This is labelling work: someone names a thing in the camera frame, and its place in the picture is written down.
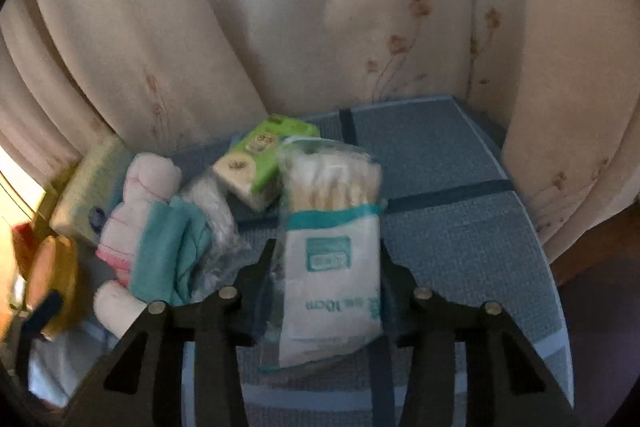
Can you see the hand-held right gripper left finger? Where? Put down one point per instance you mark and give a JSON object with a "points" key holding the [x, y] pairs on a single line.
{"points": [[252, 302]]}

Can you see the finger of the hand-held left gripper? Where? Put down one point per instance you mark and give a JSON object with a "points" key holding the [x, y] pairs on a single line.
{"points": [[42, 313]]}

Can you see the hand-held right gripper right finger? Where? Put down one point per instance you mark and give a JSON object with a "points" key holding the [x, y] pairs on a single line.
{"points": [[400, 302]]}

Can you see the cotton swab bag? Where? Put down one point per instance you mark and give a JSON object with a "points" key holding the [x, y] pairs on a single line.
{"points": [[325, 257]]}

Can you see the clear plastic bag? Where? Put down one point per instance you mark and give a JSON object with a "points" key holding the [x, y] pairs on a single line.
{"points": [[215, 217]]}

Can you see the green tissue pack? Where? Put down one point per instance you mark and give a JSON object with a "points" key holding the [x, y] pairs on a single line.
{"points": [[255, 157]]}

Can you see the round gold tin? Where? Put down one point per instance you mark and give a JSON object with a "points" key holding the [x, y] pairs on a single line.
{"points": [[55, 267]]}

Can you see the blue checked tablecloth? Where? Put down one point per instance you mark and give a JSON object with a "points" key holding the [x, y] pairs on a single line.
{"points": [[450, 207]]}

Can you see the teal cloth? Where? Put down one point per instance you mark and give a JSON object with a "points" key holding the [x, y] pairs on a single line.
{"points": [[160, 247]]}

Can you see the dotted tissue box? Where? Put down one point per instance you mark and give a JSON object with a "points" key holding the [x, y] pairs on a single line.
{"points": [[85, 192]]}

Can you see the pink and white towel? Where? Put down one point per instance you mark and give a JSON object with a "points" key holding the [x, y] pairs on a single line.
{"points": [[145, 182]]}

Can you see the cream floral curtain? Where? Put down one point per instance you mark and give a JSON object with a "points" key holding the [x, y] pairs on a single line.
{"points": [[300, 7]]}

